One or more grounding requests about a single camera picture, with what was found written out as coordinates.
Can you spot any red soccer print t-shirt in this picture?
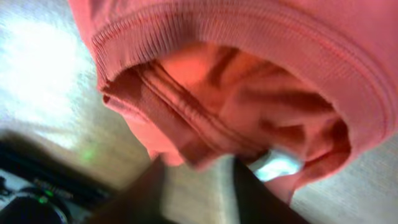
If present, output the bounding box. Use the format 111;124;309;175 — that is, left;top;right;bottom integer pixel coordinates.
69;0;397;202

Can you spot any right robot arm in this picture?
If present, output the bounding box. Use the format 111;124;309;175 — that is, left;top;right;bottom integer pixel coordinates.
1;138;305;223

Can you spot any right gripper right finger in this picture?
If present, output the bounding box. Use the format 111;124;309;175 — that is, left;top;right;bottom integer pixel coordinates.
233;159;309;224

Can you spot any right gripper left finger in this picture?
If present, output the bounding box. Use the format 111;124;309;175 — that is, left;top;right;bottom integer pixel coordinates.
88;156;175;224

